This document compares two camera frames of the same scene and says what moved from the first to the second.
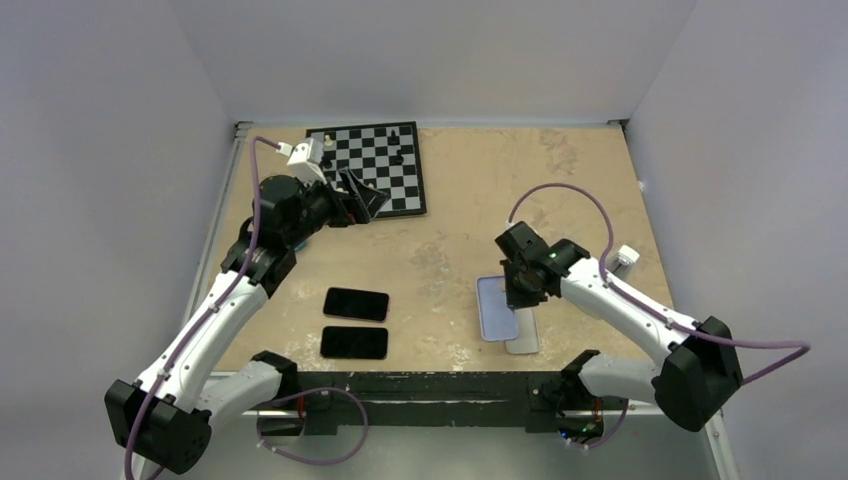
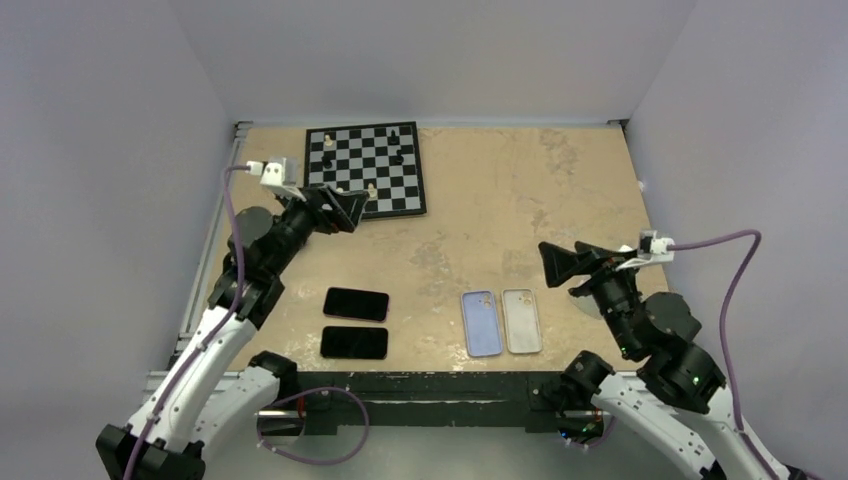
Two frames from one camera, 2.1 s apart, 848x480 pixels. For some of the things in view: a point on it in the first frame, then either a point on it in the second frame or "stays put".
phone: [354, 342] stays put
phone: [357, 304] stays put
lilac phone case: [497, 321] → [482, 330]
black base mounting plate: [429, 398] stays put
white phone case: [527, 341] stays put
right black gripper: [516, 299] → [559, 263]
